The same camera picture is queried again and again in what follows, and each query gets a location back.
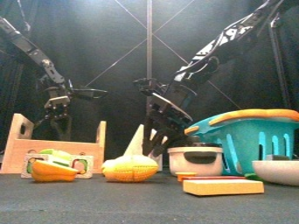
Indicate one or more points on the black vertical frame post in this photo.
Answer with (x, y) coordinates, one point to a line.
(278, 58)

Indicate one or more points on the open wooden toy crate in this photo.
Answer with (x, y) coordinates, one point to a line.
(15, 151)

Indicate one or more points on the white round bowl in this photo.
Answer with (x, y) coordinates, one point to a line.
(278, 172)

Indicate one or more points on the pink rectangular sushi block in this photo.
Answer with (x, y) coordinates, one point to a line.
(218, 177)

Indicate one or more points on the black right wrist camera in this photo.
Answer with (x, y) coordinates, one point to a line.
(146, 86)

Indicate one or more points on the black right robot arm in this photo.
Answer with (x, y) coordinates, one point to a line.
(234, 38)

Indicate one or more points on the yellow toy corn cob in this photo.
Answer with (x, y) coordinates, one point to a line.
(130, 170)

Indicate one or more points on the yellow toy pepper piece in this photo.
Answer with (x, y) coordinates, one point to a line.
(54, 172)

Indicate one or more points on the cream rectangular sushi block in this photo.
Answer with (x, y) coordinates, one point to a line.
(223, 187)

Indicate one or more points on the grey vertical frame pole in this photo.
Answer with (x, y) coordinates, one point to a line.
(150, 17)

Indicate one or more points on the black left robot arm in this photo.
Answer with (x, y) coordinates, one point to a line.
(30, 48)

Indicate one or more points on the white maki sushi slice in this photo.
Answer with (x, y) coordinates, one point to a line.
(83, 164)
(26, 159)

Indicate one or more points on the small grey toy piece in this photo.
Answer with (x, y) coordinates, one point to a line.
(278, 157)

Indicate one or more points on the teal basket with orange rim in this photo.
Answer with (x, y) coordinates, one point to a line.
(245, 137)

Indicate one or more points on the small green toy piece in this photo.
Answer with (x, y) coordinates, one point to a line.
(254, 177)

